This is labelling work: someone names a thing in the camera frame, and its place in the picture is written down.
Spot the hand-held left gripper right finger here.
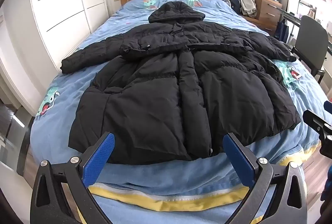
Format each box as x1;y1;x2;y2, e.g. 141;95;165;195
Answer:
222;132;308;224

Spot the beige cloth bag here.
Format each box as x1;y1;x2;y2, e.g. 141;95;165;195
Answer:
241;0;258;18

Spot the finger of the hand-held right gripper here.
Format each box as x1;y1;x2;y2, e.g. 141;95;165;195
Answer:
302;109;332;139

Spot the glass desk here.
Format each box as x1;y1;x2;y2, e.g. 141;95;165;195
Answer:
281;7;304;26

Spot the black hooded puffer coat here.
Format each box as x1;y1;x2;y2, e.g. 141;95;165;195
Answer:
61;1;301;165

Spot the dark blue bag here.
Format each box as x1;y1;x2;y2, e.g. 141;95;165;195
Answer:
275;19;289;43

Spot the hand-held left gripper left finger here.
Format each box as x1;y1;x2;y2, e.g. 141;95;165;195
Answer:
30;131;116;224

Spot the wooden nightstand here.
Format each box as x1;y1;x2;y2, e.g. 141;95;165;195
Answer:
242;0;283;36

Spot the grey chair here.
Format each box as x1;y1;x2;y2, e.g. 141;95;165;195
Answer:
290;15;329;84

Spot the bed with blue duvet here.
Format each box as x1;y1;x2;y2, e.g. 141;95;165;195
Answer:
30;0;332;224

